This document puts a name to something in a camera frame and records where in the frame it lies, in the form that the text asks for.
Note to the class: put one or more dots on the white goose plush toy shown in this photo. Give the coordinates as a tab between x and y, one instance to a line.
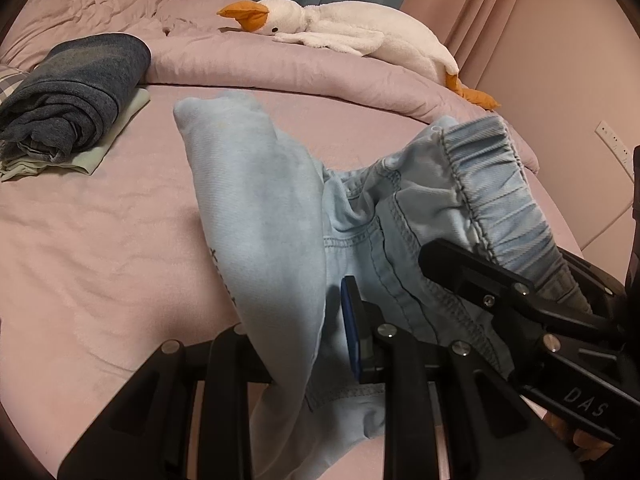
350	25

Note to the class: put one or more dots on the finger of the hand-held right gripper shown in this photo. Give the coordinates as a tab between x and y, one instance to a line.
460	270
590	280

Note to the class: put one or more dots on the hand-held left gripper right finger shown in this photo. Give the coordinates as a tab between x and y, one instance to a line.
350	320

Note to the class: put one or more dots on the light blue denim pants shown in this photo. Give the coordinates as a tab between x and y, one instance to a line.
260	210

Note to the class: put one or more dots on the pink bed sheet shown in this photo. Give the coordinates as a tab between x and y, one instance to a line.
100	260

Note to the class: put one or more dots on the folded pale green garment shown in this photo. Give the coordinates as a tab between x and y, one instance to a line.
95	157

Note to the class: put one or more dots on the folded dark blue garment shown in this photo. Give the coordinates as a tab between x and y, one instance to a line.
75	85

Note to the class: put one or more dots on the plaid pillow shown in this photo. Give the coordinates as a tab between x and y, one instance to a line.
10	85

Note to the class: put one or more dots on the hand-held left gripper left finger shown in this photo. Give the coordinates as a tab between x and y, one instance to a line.
240	355

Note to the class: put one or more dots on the pink duvet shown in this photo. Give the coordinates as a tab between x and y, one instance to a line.
250	65

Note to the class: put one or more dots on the white power strip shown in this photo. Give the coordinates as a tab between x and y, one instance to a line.
614	142

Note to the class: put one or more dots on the person's right hand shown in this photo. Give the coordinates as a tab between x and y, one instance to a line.
575	440

